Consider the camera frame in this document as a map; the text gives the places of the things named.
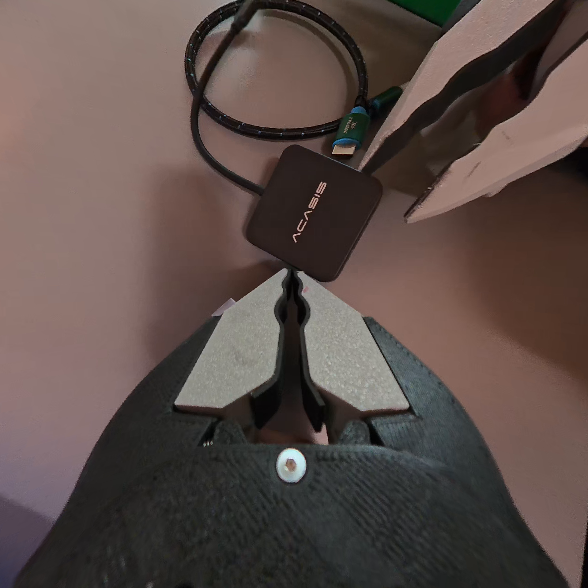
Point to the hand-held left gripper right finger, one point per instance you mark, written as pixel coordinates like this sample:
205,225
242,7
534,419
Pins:
349,358

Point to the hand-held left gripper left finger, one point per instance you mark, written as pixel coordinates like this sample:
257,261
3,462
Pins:
239,358

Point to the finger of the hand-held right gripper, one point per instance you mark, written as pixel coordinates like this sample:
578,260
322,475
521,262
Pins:
459,64
528,147

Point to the black usb hub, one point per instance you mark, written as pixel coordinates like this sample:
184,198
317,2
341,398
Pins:
312,211

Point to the green plastic bin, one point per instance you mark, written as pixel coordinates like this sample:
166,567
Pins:
422,9

